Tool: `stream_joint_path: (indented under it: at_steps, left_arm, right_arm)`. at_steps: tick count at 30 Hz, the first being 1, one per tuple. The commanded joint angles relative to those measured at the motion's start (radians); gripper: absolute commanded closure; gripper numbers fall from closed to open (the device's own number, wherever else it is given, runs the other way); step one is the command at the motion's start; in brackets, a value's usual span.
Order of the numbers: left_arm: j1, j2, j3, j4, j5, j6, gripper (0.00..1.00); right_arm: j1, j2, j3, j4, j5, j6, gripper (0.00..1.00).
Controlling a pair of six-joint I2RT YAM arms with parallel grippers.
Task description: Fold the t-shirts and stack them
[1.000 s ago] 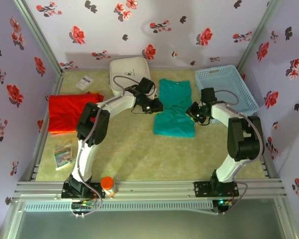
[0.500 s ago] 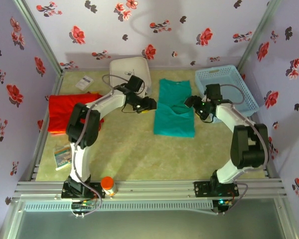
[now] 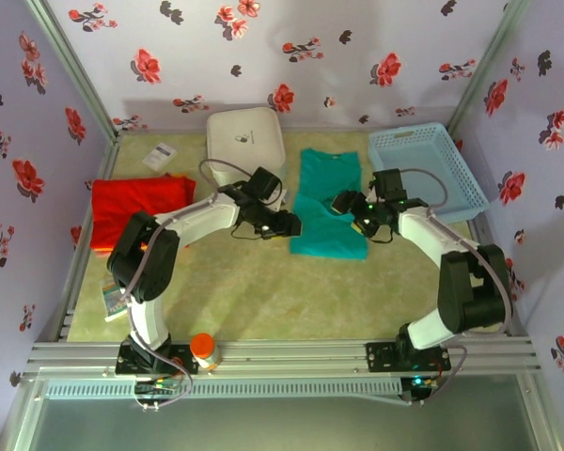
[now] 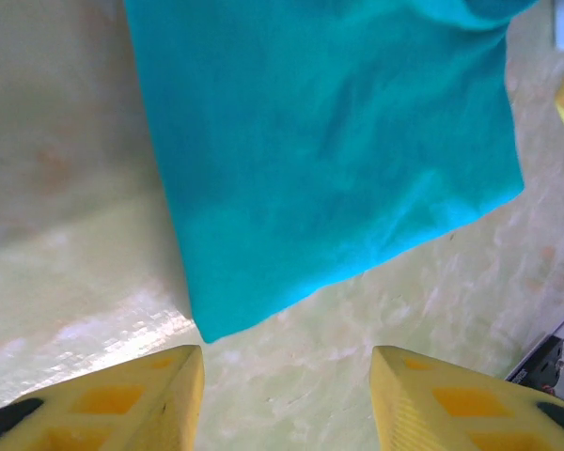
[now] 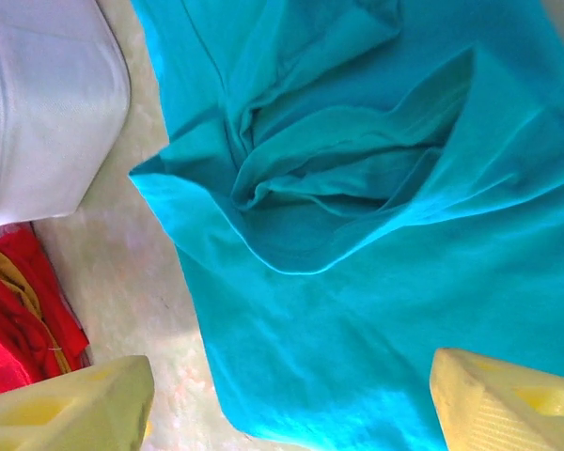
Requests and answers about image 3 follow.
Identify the teal t-shirt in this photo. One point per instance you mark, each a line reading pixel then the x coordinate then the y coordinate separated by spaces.
pixel 322 235

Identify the light blue plastic basket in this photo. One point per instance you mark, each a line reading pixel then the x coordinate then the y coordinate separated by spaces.
pixel 418 150

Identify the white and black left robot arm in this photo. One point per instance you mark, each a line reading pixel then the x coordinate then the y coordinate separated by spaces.
pixel 202 218

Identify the white plastic case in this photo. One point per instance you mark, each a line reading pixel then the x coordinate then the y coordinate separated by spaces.
pixel 244 136

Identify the small white card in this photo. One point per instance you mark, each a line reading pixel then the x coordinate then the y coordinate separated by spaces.
pixel 159 156

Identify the red t-shirt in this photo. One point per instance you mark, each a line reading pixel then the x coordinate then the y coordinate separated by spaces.
pixel 122 202

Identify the orange capped bottle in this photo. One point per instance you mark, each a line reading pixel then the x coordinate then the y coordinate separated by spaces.
pixel 206 350

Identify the colourful printed booklet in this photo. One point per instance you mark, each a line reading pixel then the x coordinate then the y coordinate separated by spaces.
pixel 113 298

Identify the aluminium mounting rail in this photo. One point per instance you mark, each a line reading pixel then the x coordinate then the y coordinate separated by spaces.
pixel 291 357

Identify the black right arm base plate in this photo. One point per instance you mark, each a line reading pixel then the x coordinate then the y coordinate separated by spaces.
pixel 380 357

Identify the aluminium frame post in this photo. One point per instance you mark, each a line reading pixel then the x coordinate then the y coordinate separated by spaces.
pixel 70 66
pixel 489 61

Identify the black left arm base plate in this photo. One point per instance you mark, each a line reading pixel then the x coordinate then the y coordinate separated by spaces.
pixel 181 358

